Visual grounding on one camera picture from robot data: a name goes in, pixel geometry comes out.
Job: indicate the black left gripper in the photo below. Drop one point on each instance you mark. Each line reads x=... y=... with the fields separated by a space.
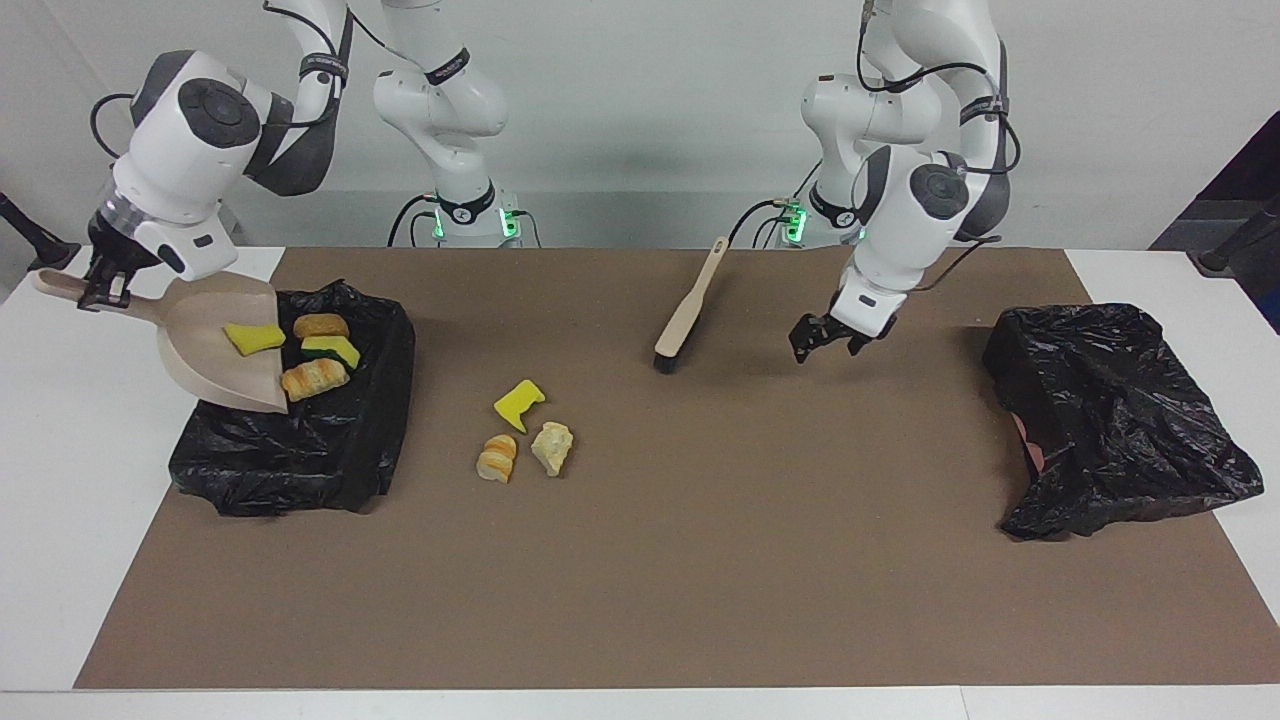
x=855 y=335

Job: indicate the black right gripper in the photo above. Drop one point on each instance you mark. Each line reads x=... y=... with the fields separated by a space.
x=112 y=258

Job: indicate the beige plastic dustpan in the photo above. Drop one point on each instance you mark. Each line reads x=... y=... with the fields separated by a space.
x=200 y=355

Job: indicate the beige hand brush black bristles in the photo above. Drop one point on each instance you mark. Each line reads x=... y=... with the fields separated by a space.
x=690 y=310

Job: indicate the curved yellow sponge piece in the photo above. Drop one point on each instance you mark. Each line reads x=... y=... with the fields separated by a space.
x=253 y=339

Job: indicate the brown bread roll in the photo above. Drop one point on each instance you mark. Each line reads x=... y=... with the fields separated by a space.
x=320 y=326

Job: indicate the large striped croissant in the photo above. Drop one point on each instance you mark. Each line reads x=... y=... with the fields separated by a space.
x=314 y=379

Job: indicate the yellow sponge with green side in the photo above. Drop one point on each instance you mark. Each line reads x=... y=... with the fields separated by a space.
x=330 y=350

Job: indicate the pale pastry piece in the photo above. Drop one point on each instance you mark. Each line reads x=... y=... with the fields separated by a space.
x=551 y=447

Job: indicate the notched yellow sponge piece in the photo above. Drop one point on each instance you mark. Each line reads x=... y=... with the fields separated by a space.
x=517 y=402

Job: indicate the small striped croissant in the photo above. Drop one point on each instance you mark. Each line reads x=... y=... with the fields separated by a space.
x=497 y=458

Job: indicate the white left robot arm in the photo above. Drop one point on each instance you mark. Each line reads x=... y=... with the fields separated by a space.
x=910 y=230

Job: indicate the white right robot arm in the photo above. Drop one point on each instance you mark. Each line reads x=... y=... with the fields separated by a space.
x=190 y=150

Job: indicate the black bag lined pink bin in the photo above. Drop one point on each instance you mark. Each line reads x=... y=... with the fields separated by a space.
x=1110 y=420

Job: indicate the brown table mat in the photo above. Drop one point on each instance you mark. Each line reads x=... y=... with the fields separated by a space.
x=640 y=620

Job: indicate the black camera stand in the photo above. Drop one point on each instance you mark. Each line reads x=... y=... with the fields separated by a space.
x=1225 y=250
x=45 y=250

